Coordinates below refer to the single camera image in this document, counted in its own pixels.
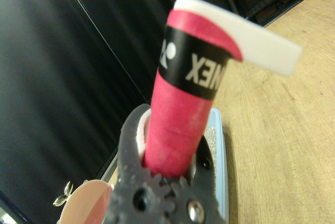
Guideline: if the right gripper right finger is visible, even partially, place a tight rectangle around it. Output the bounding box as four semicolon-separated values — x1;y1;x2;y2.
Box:
167;139;229;224

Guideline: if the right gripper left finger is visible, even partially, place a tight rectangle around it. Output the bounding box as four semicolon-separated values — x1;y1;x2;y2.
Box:
106;103;173;224

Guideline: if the white scoop with red handle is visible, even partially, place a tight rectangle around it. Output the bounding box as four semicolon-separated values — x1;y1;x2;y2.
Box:
141;0;304;180

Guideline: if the blue litter tray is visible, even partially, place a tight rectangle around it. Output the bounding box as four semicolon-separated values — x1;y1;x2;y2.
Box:
95;108;230;224

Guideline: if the white bin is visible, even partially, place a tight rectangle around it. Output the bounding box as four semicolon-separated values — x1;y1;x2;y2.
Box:
53;179;115;224

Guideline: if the black curtain stand foot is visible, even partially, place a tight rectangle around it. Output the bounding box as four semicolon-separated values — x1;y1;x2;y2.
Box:
245;0;315;25

